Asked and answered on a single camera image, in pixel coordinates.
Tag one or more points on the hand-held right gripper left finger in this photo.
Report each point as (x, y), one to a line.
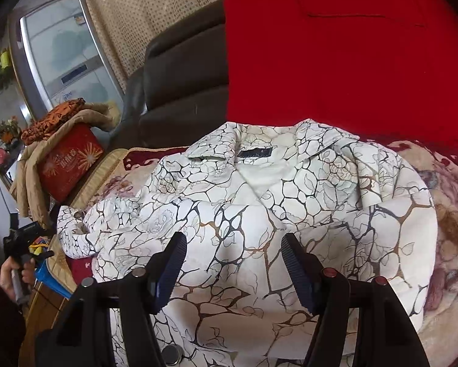
(170, 271)

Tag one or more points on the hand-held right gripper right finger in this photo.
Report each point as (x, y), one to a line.
(298, 269)

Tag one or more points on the white crackle-print jacket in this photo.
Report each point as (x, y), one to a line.
(251, 198)

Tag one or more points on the person's left hand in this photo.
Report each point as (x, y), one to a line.
(6, 279)

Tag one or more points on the blue plastic item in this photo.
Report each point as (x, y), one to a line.
(47, 275)

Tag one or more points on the red gift box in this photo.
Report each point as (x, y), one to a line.
(68, 164)

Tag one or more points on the wooden cabinet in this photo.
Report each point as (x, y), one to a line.
(41, 317)

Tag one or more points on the artificial flower bouquet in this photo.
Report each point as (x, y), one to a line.
(8, 130)

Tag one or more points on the floral plush blanket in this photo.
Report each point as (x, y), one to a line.
(452, 206)

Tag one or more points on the silver refrigerator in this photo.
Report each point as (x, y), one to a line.
(60, 46)

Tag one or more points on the red cushion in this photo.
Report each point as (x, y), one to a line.
(328, 65)

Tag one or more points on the dark brown leather sofa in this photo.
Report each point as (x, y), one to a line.
(137, 7)

